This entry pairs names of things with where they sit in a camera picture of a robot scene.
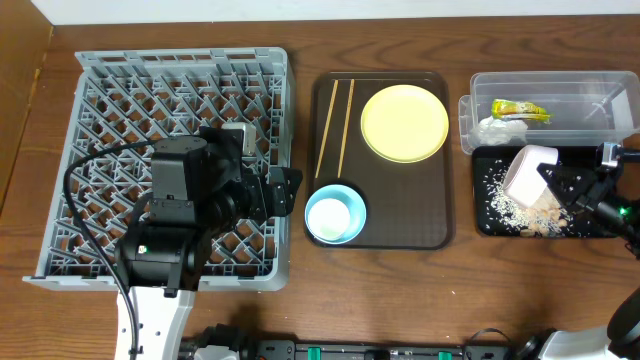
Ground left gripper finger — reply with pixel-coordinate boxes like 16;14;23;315
269;167;303;193
273;187;295;215

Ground rice and food scraps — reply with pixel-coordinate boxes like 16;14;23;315
473;159;575;237

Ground white round bowl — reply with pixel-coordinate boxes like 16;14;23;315
502;145;559;208

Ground small white cup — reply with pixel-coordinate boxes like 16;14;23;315
307;198;351;241

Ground white paper napkin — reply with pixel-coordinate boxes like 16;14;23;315
471;117;528;146

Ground green snack wrapper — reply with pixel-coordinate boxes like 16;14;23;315
491;99;552;123

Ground wooden chopstick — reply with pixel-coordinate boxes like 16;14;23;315
337;79;355;178
315;80;339;179

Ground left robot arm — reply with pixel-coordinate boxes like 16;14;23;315
115;125;303;359

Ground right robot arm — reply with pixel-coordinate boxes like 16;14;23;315
531;164;639;360

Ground grey plastic dishwasher rack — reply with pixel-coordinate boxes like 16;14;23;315
28;47;296;291

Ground light blue bowl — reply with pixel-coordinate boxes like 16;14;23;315
304;184;367;245

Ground clear plastic bin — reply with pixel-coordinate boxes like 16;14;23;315
458;71;639;154

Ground black rectangular tray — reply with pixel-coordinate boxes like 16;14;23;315
472;146;612;238

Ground dark brown serving tray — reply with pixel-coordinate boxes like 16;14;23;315
307;71;455;251

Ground yellow round plate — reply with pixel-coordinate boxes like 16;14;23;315
360;84;450;164

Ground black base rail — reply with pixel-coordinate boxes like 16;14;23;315
179;324;551;360

